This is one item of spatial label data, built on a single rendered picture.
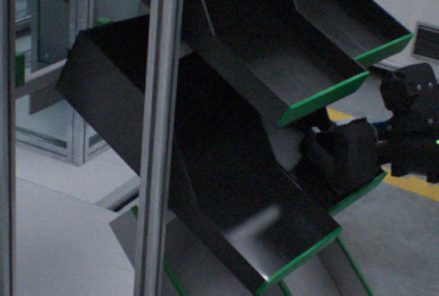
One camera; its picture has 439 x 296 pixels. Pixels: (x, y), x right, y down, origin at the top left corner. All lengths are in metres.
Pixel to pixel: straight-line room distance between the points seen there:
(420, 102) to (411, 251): 2.45
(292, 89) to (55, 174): 0.98
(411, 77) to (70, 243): 0.76
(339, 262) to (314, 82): 0.35
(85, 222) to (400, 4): 3.59
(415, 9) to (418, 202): 1.51
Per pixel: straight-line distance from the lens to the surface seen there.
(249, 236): 0.80
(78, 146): 1.67
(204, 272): 0.90
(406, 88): 0.83
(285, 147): 0.94
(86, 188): 1.61
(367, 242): 3.29
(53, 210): 1.54
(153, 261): 0.78
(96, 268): 1.38
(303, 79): 0.75
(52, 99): 0.91
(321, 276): 1.05
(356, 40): 0.88
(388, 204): 3.59
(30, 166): 1.69
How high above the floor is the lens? 1.61
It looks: 24 degrees down
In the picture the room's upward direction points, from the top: 6 degrees clockwise
